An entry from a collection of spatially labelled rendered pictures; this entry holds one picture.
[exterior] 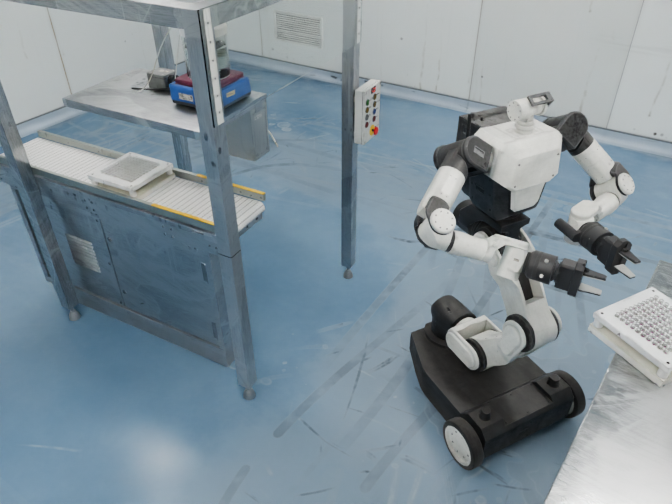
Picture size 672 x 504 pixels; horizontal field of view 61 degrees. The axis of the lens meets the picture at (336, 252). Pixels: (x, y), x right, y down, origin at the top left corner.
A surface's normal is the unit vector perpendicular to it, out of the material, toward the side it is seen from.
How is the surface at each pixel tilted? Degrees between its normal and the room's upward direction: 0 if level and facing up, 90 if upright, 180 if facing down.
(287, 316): 0
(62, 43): 90
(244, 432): 0
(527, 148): 45
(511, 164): 85
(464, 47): 90
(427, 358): 0
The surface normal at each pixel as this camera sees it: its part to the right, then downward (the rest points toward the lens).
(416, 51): -0.54, 0.50
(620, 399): 0.00, -0.81
